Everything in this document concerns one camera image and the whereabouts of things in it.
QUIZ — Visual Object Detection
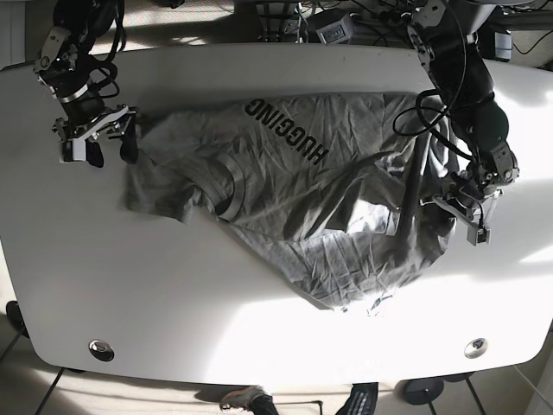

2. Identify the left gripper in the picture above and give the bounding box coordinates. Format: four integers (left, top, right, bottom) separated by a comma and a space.
420, 172, 501, 246

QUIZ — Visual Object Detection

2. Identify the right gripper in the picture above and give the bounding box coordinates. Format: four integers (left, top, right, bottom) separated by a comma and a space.
52, 105, 139, 169

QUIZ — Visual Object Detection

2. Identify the grey Hugging Face T-shirt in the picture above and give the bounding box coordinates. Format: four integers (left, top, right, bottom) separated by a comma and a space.
124, 93, 458, 309

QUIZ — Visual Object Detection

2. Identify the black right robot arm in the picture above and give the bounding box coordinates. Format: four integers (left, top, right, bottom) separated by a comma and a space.
34, 1, 138, 168

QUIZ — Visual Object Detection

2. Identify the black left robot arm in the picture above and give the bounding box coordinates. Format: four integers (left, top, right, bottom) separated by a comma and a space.
407, 1, 519, 246

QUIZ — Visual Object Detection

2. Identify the right silver table grommet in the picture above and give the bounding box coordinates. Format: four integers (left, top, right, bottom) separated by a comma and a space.
464, 337, 488, 360

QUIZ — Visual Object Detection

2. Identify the silver table grommet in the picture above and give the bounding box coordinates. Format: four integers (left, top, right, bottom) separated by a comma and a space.
464, 337, 488, 360
88, 339, 115, 362

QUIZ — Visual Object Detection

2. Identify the black round stand base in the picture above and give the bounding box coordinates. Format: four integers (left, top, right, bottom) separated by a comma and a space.
401, 378, 444, 405

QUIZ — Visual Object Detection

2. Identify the left silver table grommet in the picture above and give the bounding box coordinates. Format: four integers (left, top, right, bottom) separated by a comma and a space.
88, 339, 115, 362

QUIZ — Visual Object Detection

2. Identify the grey multi-socket box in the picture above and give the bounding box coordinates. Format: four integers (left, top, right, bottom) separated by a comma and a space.
315, 9, 354, 45

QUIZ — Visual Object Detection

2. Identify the left black table leg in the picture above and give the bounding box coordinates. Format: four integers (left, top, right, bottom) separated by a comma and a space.
34, 367, 66, 415

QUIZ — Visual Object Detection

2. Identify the white sneaker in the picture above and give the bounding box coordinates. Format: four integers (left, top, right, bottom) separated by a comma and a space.
219, 386, 268, 412

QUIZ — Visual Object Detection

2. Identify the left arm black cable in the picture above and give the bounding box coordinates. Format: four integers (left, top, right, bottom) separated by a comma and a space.
391, 88, 476, 161

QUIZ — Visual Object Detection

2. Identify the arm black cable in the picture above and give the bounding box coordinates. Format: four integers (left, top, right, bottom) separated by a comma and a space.
86, 0, 126, 100
391, 88, 476, 161

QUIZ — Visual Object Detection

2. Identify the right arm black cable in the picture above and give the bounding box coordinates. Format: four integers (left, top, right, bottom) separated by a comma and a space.
86, 0, 126, 100

